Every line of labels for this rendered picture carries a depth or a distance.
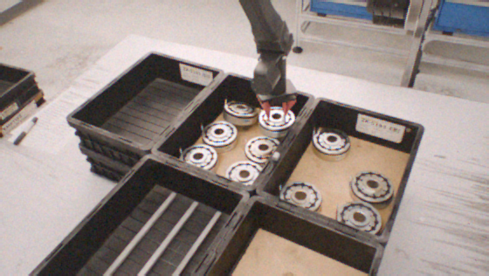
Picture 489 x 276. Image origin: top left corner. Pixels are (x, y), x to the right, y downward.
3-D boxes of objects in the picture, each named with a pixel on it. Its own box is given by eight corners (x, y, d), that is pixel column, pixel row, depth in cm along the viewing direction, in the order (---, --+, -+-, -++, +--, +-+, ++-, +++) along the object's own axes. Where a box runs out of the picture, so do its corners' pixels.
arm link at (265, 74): (292, 29, 99) (259, 26, 102) (276, 55, 91) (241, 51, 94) (295, 71, 107) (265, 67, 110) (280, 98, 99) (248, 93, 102)
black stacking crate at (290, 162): (314, 127, 126) (317, 97, 119) (414, 157, 115) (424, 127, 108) (255, 224, 102) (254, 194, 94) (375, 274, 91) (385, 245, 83)
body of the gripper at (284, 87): (298, 97, 111) (298, 74, 106) (261, 106, 109) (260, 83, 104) (289, 83, 115) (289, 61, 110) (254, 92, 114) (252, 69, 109)
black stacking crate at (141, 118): (157, 79, 149) (151, 51, 141) (229, 100, 138) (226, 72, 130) (77, 148, 124) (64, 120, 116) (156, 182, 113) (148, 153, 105)
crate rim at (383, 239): (316, 101, 120) (317, 95, 118) (423, 132, 109) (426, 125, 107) (253, 199, 95) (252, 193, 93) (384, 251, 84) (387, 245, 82)
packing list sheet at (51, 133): (67, 86, 167) (66, 85, 167) (114, 99, 160) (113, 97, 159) (3, 139, 145) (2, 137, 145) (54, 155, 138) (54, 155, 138)
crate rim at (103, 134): (152, 55, 142) (150, 49, 141) (227, 77, 131) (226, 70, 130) (65, 125, 117) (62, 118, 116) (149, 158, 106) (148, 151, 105)
